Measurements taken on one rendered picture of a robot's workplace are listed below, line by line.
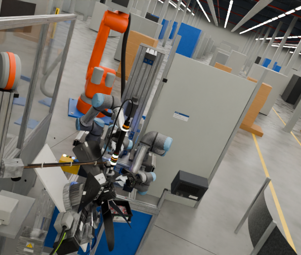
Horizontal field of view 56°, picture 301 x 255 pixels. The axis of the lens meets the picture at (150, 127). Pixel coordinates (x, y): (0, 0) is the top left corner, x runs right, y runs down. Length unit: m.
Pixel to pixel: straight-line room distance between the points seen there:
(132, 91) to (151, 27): 9.73
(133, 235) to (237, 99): 2.10
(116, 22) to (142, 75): 3.13
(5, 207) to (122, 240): 1.19
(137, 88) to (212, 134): 1.53
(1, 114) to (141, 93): 1.57
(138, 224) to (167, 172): 1.53
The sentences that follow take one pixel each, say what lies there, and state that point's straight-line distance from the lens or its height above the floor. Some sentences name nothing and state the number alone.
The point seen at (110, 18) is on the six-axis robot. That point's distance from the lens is 5.71.
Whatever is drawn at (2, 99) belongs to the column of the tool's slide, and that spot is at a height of 1.76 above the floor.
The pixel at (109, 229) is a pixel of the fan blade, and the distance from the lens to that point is 1.85.
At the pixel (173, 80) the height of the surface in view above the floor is 1.69.
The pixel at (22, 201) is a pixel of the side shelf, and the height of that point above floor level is 0.86.
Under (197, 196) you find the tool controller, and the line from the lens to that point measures 2.48.
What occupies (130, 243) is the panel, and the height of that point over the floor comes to 0.40.
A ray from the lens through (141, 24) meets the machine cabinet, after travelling 12.48.
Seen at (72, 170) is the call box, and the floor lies 1.01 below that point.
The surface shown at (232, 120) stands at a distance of 3.87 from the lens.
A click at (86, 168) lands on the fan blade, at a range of 1.86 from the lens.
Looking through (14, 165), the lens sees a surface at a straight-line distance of 1.60.
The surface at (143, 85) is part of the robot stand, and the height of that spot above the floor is 1.69.
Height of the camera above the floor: 2.30
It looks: 21 degrees down
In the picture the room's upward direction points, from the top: 21 degrees clockwise
